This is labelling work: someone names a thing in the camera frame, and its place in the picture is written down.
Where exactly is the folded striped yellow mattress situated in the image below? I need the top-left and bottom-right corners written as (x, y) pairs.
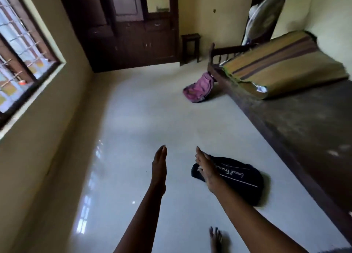
top-left (221, 30), bottom-right (350, 100)

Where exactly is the person's left forearm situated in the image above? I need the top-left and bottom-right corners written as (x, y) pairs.
top-left (113, 185), bottom-right (167, 253)

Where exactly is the dark blue bag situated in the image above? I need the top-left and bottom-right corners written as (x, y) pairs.
top-left (191, 155), bottom-right (265, 207)

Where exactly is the person's bare foot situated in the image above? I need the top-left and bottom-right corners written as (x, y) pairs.
top-left (209, 227), bottom-right (224, 253)

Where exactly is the person's right forearm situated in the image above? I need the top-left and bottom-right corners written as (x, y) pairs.
top-left (211, 179), bottom-right (310, 253)

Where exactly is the dark wooden wardrobe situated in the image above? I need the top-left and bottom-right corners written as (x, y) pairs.
top-left (54, 0), bottom-right (181, 73)

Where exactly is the white pedestal fan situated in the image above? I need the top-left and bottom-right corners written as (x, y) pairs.
top-left (241, 0), bottom-right (286, 46)

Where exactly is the window with metal grille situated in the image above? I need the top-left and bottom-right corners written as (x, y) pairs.
top-left (0, 0), bottom-right (63, 130)

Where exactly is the person's left hand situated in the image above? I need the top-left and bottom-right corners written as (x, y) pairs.
top-left (149, 145), bottom-right (168, 193)

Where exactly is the person's right hand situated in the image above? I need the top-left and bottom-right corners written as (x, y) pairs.
top-left (195, 147), bottom-right (226, 193)

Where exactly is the pink backpack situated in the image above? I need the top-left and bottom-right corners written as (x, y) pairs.
top-left (183, 72), bottom-right (216, 103)

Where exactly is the small dark wooden stool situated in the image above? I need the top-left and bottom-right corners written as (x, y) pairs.
top-left (181, 33), bottom-right (202, 65)

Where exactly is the dark wooden bed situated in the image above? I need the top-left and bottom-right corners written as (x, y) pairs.
top-left (208, 42), bottom-right (352, 245)

